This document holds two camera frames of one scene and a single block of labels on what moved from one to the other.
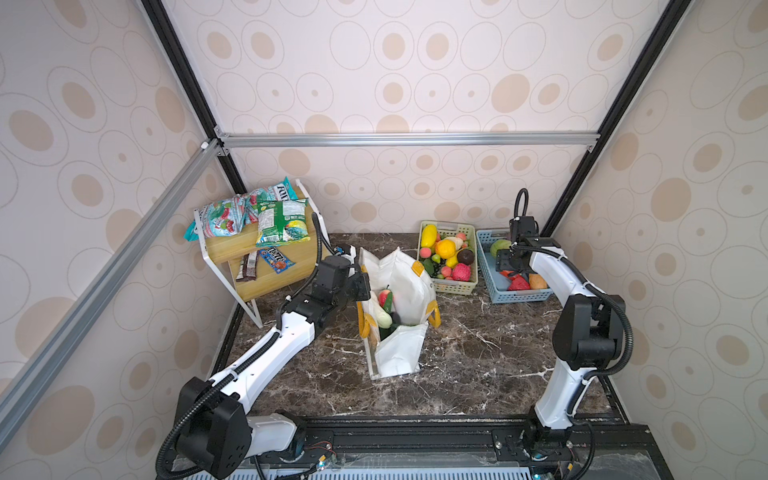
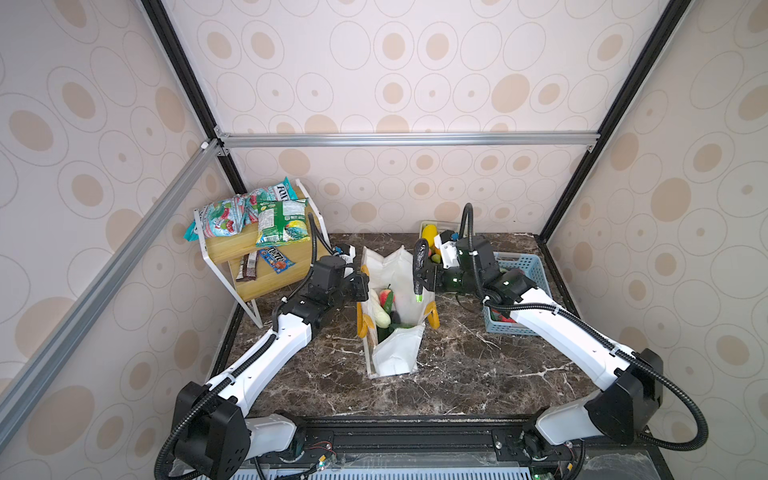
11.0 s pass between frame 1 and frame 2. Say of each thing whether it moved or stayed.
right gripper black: moved
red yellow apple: stayed
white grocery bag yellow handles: stayed
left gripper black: stayed
